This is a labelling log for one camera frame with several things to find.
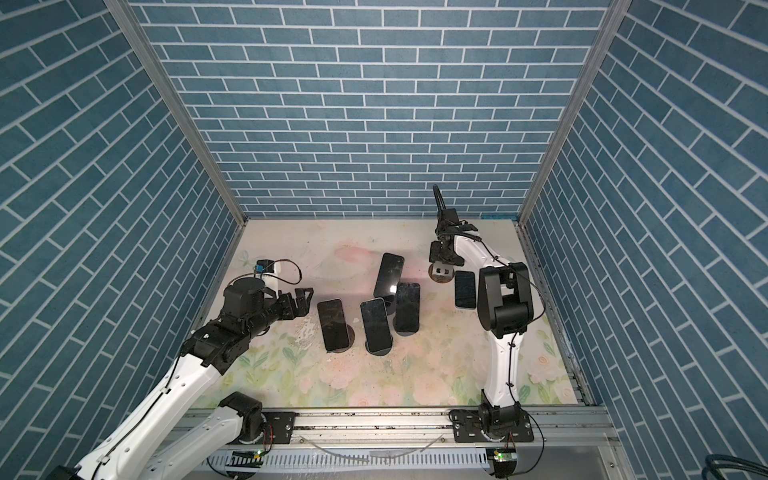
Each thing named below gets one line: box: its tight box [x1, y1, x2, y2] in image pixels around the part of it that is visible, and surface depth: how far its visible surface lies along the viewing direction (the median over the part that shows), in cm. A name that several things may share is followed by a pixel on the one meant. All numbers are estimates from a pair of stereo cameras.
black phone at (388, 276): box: [373, 252, 405, 299], surface depth 93 cm
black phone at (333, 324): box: [317, 299, 349, 351], surface depth 84 cm
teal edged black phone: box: [454, 270, 476, 309], surface depth 102 cm
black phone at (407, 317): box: [395, 282, 420, 333], surface depth 88 cm
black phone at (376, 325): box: [360, 298, 393, 352], surface depth 84 cm
